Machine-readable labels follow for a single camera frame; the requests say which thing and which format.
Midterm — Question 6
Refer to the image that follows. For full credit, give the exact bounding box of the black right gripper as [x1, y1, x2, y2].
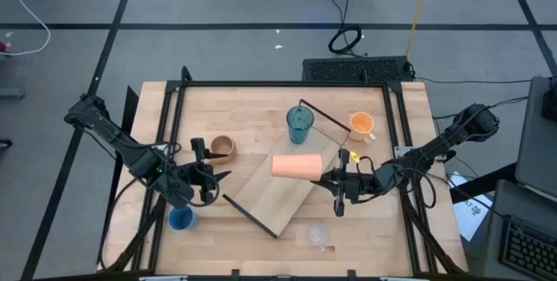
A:
[310, 148, 379, 217]

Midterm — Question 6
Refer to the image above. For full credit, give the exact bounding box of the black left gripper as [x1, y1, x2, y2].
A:
[173, 137, 232, 204]

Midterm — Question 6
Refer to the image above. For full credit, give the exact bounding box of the wooden bowl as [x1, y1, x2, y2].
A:
[210, 135, 238, 164]

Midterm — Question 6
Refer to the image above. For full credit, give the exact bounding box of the tall peach orange tumbler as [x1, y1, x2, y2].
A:
[272, 153, 324, 182]

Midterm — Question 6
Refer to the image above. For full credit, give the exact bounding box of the clear glass mug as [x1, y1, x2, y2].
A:
[305, 223, 331, 254]

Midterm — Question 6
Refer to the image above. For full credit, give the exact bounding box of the orange mug white rim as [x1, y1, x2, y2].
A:
[348, 110, 377, 144]

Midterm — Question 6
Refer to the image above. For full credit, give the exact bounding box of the blue plastic cup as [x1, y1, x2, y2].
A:
[168, 205, 198, 232]

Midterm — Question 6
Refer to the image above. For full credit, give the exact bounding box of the white paper sheet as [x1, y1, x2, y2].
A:
[447, 171, 495, 242]

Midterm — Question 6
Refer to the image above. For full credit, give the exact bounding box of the grey desk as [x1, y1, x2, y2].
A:
[482, 179, 557, 281]

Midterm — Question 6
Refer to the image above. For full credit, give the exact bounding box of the grey equipment case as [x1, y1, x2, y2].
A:
[515, 75, 557, 204]

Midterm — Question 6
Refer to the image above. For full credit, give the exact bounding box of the black keyboard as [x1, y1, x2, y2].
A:
[499, 215, 557, 281]

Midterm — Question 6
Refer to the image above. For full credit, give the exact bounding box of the wooden shelf black metal frame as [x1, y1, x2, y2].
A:
[222, 97, 352, 239]

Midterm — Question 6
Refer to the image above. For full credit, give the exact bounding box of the black metal table frame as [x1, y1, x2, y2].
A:
[97, 65, 469, 281]

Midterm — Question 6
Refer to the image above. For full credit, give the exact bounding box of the coiled black cable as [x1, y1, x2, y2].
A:
[327, 25, 363, 55]

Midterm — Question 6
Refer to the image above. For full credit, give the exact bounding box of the yellow cable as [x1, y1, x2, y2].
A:
[405, 0, 435, 59]

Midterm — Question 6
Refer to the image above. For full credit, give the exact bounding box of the white cable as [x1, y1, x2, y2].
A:
[0, 0, 51, 57]

